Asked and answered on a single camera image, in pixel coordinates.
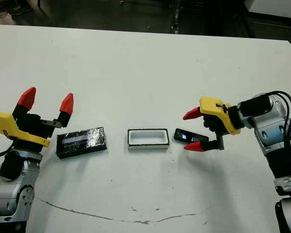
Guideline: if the black and yellow left gripper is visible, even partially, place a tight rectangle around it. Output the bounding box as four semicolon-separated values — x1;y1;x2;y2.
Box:
0;86;75;152

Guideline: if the black and yellow right gripper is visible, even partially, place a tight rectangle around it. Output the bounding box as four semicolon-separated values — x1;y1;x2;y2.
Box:
183;96;243;152

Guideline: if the black camera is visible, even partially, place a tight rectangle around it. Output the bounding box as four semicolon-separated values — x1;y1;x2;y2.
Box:
173;128;209;144

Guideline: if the black camera box lid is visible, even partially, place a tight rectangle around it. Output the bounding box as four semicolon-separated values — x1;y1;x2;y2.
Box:
56;125;109;160

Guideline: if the dark shoe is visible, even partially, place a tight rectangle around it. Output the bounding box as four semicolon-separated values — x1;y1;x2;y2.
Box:
9;2;32;14

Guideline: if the black gantry stand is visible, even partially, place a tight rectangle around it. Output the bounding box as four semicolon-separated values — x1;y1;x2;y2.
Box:
171;0;184;34

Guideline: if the white cabinet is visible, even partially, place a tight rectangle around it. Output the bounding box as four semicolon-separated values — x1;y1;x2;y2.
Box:
246;0;291;24

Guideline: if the white camera box base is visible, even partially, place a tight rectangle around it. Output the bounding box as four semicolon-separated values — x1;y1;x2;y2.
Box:
127;128;172;152

